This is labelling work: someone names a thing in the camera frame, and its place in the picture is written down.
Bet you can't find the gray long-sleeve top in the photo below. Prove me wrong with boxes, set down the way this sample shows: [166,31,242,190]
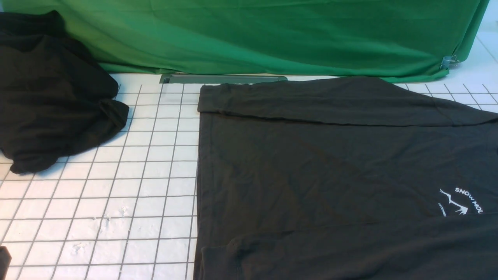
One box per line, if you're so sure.
[193,77,498,280]

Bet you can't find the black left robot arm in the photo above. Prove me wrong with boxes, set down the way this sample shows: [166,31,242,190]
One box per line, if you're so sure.
[0,246,11,280]

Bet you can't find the gray metal bar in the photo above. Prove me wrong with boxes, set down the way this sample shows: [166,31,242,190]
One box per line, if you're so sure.
[160,74,288,84]

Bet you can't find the green backdrop cloth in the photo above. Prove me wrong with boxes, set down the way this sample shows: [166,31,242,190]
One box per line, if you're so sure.
[1,0,489,83]

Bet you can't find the pile of black clothes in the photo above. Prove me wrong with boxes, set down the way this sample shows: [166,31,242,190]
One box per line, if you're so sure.
[0,11,129,174]

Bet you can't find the silver binder clip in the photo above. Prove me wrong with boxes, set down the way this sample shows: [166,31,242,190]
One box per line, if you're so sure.
[440,55,459,70]

